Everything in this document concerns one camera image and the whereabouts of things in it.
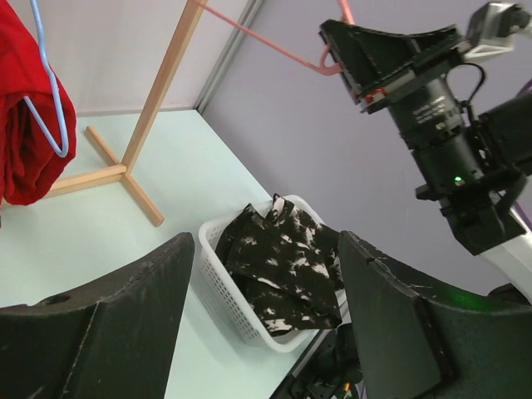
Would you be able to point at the red trousers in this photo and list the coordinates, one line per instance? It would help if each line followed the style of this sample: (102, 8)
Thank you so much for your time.
(29, 165)

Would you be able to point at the black white patterned trousers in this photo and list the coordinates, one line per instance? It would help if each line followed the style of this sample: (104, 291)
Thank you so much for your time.
(286, 264)

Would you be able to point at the wooden clothes rack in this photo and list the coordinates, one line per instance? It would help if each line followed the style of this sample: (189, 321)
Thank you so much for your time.
(120, 170)

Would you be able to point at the white plastic basket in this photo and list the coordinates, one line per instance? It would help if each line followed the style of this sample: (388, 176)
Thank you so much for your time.
(235, 304)

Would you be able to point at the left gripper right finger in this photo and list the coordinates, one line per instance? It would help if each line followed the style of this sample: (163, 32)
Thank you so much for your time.
(418, 337)

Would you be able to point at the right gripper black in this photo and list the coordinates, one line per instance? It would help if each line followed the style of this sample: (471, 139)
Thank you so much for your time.
(379, 68)

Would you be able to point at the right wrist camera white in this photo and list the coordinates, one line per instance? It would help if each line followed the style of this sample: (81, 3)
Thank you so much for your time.
(491, 29)

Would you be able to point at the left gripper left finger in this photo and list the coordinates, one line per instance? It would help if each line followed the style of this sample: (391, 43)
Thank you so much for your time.
(113, 337)

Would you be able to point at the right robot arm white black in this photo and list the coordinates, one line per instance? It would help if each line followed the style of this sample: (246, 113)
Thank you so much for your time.
(474, 166)

